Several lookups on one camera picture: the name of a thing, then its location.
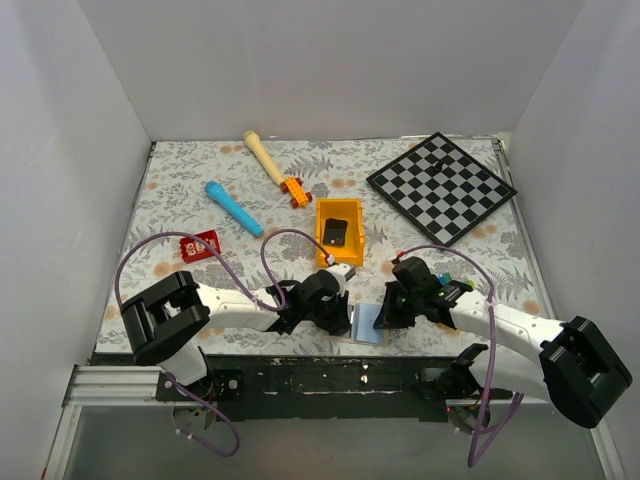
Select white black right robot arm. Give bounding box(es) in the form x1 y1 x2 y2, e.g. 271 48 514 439
374 257 633 429

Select black credit card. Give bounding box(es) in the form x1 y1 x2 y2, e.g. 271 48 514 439
322 218 348 248

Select black silver chessboard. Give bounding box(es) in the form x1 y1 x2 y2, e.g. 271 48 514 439
367 132 516 247

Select blue toy microphone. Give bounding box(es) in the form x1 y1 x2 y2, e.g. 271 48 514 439
205 181 264 238

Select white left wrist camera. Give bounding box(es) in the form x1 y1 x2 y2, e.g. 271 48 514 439
326 263 356 294

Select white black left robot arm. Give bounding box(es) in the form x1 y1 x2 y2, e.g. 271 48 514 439
120 263 355 400

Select cream toy microphone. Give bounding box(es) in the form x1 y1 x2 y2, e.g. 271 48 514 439
243 130 285 187

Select colourful toy block cluster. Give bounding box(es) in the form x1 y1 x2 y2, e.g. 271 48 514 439
434 272 475 291

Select orange toy car chassis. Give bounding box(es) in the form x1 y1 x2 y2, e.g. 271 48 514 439
280 177 313 209

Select floral patterned table mat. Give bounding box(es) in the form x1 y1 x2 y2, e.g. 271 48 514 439
95 138 550 356

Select yellow plastic bin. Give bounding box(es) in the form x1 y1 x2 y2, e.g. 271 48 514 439
315 198 365 267

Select red printed toy block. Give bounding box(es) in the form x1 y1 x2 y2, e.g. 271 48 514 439
179 230 221 264

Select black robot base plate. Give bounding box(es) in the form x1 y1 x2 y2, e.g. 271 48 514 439
89 353 506 424

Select aluminium frame rail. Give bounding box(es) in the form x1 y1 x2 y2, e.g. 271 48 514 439
41 366 172 479

